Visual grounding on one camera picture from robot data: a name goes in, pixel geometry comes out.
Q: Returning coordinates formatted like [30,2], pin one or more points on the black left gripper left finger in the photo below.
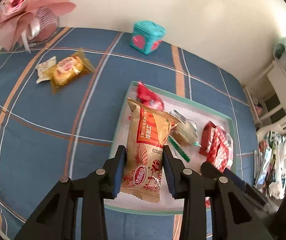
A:
[55,217]

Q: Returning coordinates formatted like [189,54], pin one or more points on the red patterned snack packet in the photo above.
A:
[221,151]

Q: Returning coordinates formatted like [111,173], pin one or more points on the clear green-edged cake packet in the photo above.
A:
[184,136]

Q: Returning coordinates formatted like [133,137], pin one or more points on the dark red small packet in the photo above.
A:
[207,137]

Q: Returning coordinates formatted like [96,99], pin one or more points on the tan red biscuit packet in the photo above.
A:
[148,132]

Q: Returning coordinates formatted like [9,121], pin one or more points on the red candy packet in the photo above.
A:
[148,97]

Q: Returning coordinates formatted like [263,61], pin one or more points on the yellow cake packet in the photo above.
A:
[69,69]

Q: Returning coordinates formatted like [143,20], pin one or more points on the white cream snack packet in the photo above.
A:
[43,68]

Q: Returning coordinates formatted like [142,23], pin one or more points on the green white cracker packet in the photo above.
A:
[183,119]

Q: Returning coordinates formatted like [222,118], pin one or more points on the plastic bags pile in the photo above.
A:
[270,166]

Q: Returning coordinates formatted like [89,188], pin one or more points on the white tray teal rim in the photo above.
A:
[199,115]

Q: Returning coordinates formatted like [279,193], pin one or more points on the blue plaid tablecloth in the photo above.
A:
[46,134]

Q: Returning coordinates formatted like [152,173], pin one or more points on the white shelf rack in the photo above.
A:
[266,95]

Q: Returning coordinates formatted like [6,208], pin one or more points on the teal toy box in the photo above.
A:
[147,36]

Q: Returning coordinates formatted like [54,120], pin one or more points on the glass vase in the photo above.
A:
[42,27]

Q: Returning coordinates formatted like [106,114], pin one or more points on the pink paper flower bouquet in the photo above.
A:
[15,15]

